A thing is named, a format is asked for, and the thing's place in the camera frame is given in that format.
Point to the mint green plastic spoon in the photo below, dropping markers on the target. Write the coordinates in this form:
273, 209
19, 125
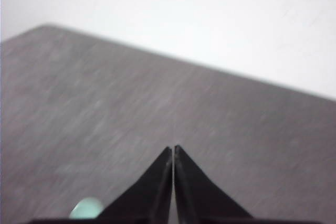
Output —
87, 208

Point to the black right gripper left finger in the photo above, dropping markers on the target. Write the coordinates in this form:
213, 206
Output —
149, 198

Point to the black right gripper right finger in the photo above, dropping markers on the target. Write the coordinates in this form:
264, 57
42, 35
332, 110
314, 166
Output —
197, 197

